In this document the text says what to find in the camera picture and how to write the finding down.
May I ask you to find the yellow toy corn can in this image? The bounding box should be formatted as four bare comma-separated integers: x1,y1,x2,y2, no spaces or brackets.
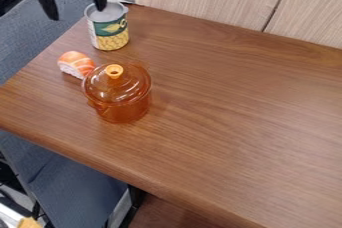
82,1,131,52

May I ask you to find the orange toy pot with lid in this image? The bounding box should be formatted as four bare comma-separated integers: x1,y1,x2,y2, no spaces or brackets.
81,62,154,124

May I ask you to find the orange toy salmon sushi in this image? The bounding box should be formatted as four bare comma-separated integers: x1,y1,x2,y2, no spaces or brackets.
56,50,98,81

